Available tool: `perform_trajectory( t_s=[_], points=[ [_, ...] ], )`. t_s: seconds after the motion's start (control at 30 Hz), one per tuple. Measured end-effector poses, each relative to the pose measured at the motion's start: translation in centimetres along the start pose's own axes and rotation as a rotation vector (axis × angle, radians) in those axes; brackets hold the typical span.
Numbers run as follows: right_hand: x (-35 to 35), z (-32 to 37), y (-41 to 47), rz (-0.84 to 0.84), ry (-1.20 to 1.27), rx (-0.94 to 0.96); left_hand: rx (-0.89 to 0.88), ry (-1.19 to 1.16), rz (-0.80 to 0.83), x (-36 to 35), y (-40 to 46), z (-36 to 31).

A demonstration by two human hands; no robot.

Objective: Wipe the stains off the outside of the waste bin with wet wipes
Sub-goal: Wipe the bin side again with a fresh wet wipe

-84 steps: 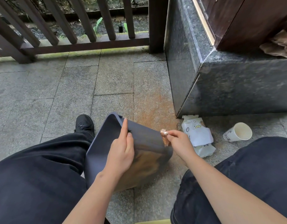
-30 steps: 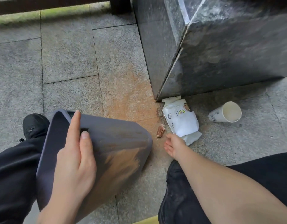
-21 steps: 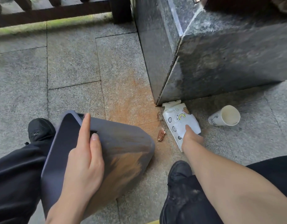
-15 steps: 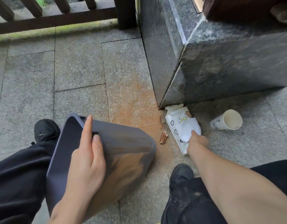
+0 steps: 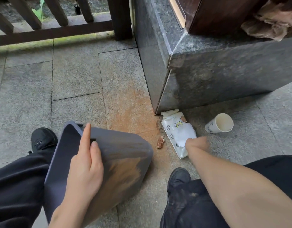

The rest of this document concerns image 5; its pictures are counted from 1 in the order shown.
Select person's left hand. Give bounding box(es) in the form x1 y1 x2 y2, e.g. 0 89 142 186
65 123 104 212

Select person's right hand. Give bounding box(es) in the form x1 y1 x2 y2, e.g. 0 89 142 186
185 136 210 155

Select white wet wipes packet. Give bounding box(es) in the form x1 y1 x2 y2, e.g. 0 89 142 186
161 108 198 159

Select dark blue plastic bin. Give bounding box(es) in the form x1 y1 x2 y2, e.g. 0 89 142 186
43 121 154 227

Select person's left forearm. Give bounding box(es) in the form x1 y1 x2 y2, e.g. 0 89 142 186
48 200 89 228

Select person's right forearm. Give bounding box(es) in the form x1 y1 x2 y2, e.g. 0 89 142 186
187 149 292 228

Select person's black right shoe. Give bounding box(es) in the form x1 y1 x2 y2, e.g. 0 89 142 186
167 167 192 195

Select person's black shoe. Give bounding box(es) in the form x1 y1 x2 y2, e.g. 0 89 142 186
31 127 58 152
167 167 192 195

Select person's black left shoe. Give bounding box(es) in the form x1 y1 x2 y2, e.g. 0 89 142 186
31 127 58 152

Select person's black trousers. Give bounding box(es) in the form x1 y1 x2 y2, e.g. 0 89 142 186
0 149 292 228

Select white paper cup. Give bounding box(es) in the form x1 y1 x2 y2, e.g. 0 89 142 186
205 113 234 134

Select grey granite plinth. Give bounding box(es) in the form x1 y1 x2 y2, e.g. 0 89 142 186
129 0 292 116

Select brown wooden pillar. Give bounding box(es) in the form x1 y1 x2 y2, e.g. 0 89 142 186
168 0 292 36

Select brass trim strip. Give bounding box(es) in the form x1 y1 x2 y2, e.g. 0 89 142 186
168 0 186 29

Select crumpled brown paper bag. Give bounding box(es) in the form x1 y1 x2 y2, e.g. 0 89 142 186
240 0 292 42

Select dark wooden railing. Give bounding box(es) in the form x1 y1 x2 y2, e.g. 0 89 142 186
0 0 133 47

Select green plants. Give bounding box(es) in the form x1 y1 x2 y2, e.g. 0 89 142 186
32 0 45 21

